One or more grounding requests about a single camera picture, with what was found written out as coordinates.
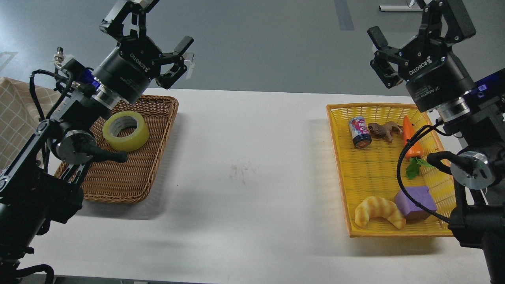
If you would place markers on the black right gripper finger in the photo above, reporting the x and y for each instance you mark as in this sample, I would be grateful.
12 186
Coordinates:
445 20
384 56

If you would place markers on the beige checkered cloth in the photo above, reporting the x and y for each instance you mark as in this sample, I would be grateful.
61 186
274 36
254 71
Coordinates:
18 118

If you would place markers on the white floor stand base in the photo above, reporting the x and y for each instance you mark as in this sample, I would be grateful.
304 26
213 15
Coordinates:
410 5

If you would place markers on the small drink can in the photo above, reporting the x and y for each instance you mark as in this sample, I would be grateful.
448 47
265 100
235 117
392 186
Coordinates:
361 137

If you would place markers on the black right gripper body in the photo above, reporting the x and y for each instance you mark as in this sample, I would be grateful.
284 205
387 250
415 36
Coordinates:
434 75

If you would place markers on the brown toy frog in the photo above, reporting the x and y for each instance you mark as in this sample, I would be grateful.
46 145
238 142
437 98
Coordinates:
384 131

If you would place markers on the brown wicker basket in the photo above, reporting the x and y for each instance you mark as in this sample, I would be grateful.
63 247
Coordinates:
130 182

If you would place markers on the purple foam cube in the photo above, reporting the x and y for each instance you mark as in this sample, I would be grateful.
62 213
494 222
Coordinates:
411 211

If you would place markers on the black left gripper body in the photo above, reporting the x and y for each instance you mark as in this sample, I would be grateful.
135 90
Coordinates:
129 68

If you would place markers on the toy croissant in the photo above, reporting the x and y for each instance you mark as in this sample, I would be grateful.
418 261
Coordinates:
379 207

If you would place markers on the yellow tape roll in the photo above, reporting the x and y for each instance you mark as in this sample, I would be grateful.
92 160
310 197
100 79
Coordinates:
126 131

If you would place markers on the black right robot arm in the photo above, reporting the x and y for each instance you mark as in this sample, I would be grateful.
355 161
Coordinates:
474 111

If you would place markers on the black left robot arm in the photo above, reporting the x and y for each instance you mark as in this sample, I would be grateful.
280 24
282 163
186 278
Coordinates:
43 182

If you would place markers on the orange toy carrot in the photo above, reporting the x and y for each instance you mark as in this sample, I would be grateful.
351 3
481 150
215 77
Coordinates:
415 153

